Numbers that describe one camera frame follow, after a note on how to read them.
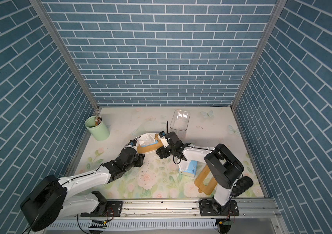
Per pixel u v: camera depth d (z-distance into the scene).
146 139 0.86
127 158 0.66
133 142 0.78
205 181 0.83
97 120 0.89
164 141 0.82
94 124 0.94
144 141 0.85
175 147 0.72
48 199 0.39
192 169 0.82
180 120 1.15
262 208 0.76
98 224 0.72
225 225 0.70
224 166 0.48
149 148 0.88
